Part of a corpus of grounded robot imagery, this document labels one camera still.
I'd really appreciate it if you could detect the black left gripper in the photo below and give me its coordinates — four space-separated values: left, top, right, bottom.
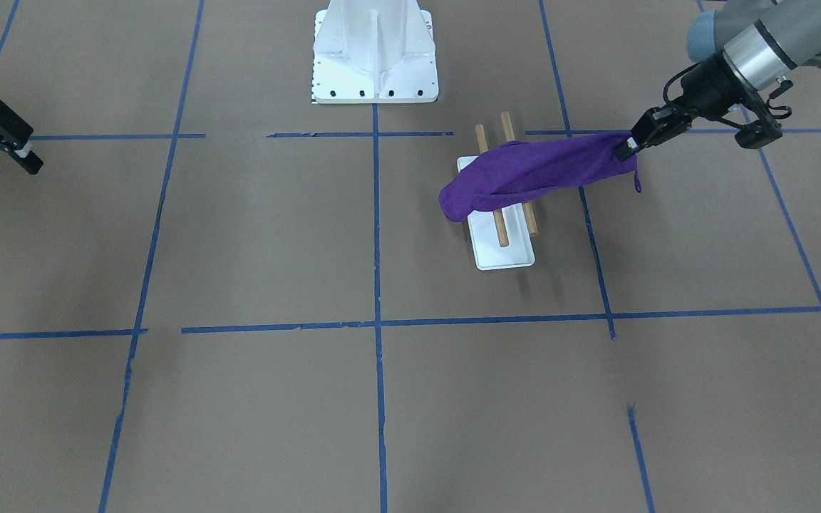
615 56 744 160

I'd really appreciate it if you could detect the purple microfibre towel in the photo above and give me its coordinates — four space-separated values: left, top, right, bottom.
438 131 642 223

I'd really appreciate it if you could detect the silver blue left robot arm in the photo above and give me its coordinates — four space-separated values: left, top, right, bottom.
615 1 821 160

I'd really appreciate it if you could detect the white towel rack with wooden bars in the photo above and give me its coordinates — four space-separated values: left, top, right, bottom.
457 111 539 271

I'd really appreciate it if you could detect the black wrist camera with cable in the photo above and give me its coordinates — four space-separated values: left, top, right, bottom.
668 63 790 149

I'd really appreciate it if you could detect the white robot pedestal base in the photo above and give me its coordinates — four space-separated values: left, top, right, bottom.
311 1 440 105

